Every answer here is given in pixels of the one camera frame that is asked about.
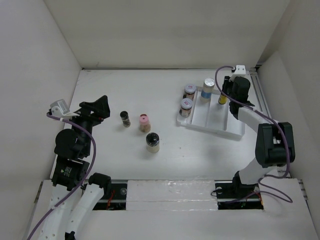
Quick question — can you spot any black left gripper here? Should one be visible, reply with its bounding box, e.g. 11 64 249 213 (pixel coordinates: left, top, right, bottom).
65 94 110 155

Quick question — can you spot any yellow label bottle cork cap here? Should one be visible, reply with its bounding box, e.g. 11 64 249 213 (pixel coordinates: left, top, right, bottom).
218 94 228 105

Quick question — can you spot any blue label silver lid jar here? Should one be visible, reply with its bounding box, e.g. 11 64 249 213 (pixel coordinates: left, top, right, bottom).
200 78 215 103

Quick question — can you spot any white lid brown sauce jar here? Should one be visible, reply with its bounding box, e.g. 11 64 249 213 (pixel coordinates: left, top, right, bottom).
183 83 196 101

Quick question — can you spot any pink lid spice jar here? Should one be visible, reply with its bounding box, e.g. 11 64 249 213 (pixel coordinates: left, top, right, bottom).
139 113 151 133

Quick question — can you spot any black lid white powder jar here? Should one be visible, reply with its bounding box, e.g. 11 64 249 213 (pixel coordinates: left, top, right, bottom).
145 132 160 153

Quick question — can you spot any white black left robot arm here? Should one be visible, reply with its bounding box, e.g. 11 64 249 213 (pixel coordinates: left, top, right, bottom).
27 95 112 240

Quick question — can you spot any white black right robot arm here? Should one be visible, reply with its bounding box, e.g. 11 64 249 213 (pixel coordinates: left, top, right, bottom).
217 76 296 202

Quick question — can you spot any black pepper grinder bottle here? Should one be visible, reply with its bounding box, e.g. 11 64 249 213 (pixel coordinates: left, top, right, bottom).
120 111 131 128

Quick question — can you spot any white divided organizer tray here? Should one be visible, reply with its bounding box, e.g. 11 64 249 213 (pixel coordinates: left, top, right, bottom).
176 86 245 140

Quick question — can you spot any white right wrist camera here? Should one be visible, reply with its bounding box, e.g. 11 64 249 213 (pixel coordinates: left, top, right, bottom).
230 65 247 82

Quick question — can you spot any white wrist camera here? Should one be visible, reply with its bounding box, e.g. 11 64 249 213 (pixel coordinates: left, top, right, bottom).
49 99 79 119
230 65 247 82

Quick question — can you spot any aluminium rail right edge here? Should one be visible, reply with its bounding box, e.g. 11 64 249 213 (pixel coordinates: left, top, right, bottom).
249 65 291 178

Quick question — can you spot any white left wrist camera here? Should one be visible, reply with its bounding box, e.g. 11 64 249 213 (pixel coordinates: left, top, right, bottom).
49 99 79 119

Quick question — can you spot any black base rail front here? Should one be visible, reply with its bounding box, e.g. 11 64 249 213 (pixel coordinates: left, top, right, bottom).
93 179 264 212

